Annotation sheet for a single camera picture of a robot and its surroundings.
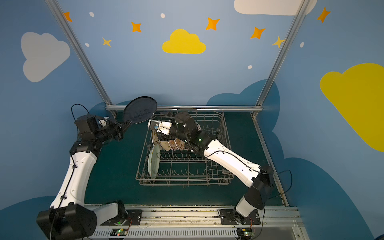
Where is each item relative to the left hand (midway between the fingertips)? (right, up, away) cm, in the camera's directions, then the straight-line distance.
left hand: (132, 120), depth 72 cm
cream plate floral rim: (+12, -14, +18) cm, 26 cm away
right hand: (+16, +1, -4) cm, 16 cm away
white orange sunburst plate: (+22, -15, +24) cm, 35 cm away
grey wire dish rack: (+19, -19, +13) cm, 30 cm away
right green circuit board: (+55, -55, -1) cm, 78 cm away
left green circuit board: (-6, -54, -2) cm, 54 cm away
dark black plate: (+2, +6, +6) cm, 8 cm away
